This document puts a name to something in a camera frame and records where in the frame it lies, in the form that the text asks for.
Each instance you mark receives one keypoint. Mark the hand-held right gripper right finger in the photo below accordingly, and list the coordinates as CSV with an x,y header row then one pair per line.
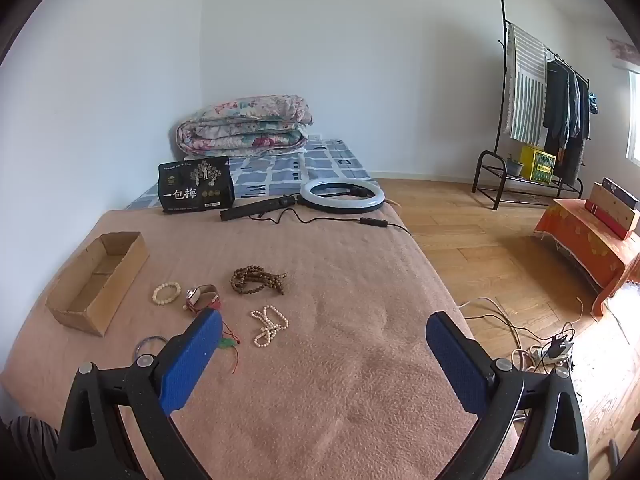
x,y
457,360

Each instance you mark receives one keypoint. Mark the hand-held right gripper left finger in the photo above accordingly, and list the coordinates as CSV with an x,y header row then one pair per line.
x,y
192,360

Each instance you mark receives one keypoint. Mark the blue bangle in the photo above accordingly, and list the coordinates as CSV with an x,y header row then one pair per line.
x,y
145,341

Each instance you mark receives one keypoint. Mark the white power strip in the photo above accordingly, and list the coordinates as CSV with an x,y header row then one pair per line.
x,y
542,357

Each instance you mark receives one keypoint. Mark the black charger plug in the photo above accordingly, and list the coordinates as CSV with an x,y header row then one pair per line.
x,y
560,346

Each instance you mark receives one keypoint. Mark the brown blanket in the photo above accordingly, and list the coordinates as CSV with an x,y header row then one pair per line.
x,y
325,360

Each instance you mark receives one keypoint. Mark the black folded tripod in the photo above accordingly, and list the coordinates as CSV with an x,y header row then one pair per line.
x,y
250,211

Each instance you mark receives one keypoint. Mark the orange cloth covered table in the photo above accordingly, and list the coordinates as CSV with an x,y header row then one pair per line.
x,y
580,240

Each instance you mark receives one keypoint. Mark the black snack bag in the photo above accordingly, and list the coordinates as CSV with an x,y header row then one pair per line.
x,y
195,185

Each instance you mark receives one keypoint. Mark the dark striped clothing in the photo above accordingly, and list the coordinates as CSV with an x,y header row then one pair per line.
x,y
27,450

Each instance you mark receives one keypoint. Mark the small plant pot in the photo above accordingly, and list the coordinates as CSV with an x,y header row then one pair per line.
x,y
514,166

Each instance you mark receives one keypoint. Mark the red flat box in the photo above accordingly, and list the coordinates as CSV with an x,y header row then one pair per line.
x,y
607,221

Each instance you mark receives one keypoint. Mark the blue grey patterned bed sheet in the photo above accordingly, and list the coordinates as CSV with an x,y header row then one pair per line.
x,y
280,175

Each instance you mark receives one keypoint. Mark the yellow box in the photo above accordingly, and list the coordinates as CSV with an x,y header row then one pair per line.
x,y
537,162

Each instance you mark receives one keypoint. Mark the tan cardboard box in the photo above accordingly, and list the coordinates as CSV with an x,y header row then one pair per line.
x,y
612,210

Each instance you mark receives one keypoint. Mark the dark blue flat box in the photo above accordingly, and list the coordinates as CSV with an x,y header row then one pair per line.
x,y
620,191

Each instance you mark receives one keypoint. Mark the folded floral quilt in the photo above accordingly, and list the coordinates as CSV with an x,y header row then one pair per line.
x,y
240,125

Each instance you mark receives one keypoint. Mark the dark hanging clothes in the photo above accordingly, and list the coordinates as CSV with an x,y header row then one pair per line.
x,y
565,110

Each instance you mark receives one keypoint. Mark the striped towel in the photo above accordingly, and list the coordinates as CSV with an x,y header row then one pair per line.
x,y
525,85

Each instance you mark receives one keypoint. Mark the blue hanging cloth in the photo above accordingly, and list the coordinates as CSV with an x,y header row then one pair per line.
x,y
593,103

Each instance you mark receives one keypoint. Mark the window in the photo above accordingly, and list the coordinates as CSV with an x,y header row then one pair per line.
x,y
634,115

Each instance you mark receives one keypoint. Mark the black clothes rack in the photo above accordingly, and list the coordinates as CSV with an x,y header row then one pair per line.
x,y
502,60

